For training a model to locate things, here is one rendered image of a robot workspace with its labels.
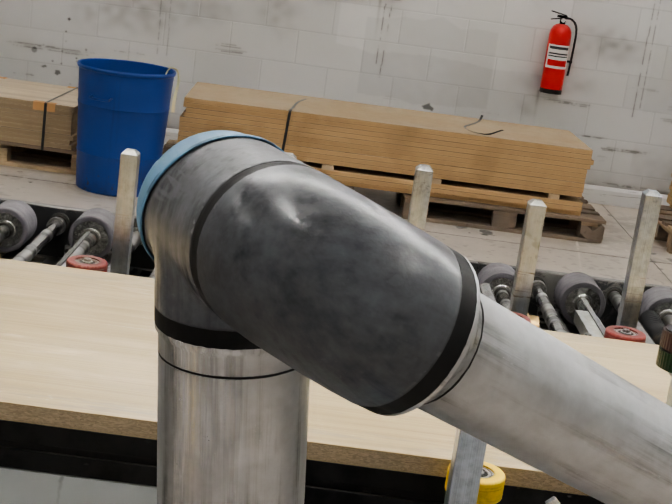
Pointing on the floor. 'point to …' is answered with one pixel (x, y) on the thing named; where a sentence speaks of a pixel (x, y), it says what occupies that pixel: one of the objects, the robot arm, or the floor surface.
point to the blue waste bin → (120, 118)
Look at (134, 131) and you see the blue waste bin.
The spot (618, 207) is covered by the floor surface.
